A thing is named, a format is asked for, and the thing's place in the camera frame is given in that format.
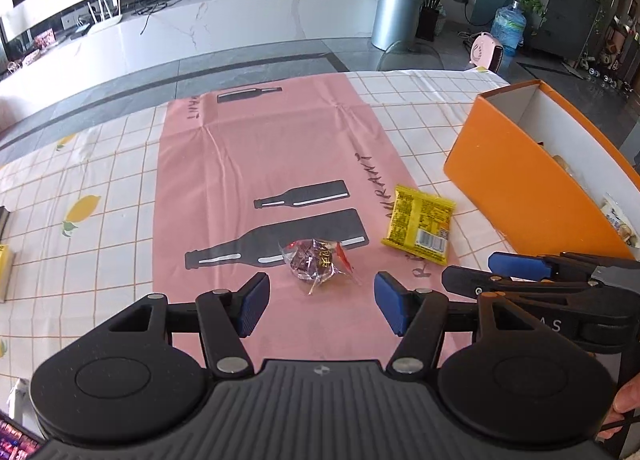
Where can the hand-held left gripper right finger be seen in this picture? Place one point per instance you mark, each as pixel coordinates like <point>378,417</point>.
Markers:
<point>392,302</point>

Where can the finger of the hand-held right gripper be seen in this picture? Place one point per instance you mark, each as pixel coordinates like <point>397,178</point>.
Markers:
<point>465,280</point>
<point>520,265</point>

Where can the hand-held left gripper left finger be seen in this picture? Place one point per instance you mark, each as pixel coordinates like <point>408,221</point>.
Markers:
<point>254,302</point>

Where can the clear red snack packet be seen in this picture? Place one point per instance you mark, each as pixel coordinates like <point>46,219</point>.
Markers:
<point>312,260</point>

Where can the orange cardboard box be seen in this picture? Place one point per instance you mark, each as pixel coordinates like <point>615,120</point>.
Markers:
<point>525,190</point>

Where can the yellow snack packet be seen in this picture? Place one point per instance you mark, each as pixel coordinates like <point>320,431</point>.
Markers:
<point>415,220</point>

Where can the person's right hand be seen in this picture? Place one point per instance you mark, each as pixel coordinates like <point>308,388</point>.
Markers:
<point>627,397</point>

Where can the white snack packet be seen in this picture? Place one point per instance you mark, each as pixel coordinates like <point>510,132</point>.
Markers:
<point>620,220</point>

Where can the pink bottle print mat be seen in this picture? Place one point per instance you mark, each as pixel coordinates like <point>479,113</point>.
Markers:
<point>250,150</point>

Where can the pink fan heater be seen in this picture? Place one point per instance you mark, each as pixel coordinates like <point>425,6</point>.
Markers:
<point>486,53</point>

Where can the clear glass chair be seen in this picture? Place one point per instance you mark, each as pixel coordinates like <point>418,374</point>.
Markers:
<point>407,58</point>

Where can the blue water jug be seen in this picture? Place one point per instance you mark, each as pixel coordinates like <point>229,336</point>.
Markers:
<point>509,30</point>

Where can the yellow box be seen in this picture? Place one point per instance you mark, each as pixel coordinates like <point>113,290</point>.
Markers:
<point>5,270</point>

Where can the dark grey cabinet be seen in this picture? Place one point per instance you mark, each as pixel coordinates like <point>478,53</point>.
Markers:
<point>570,15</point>

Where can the white marble cabinet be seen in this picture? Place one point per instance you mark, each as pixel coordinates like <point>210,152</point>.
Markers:
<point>200,35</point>

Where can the grey metal trash can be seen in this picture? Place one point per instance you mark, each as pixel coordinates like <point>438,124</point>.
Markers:
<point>395,15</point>

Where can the phone with lit screen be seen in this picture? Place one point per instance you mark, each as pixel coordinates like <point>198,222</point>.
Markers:
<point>15,437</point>

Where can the white router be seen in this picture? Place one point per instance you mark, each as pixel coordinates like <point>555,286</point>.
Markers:
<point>102,15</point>

